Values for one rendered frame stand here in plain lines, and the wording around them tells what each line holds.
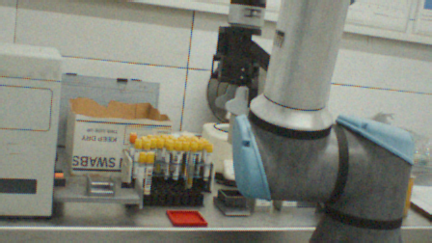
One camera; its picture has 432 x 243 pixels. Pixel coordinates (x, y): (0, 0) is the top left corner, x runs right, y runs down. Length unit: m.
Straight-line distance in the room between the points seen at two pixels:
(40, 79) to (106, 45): 0.67
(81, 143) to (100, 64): 0.39
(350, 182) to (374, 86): 1.24
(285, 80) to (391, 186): 0.22
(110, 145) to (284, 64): 0.70
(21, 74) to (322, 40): 0.53
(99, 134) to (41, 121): 0.34
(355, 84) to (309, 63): 1.26
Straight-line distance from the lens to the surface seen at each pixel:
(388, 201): 0.77
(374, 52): 1.94
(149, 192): 1.12
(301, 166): 0.70
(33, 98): 0.95
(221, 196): 1.14
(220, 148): 1.36
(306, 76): 0.67
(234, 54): 1.07
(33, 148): 0.97
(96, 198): 1.01
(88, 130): 1.27
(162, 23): 1.62
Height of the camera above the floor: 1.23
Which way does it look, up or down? 9 degrees down
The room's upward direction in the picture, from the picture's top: 7 degrees clockwise
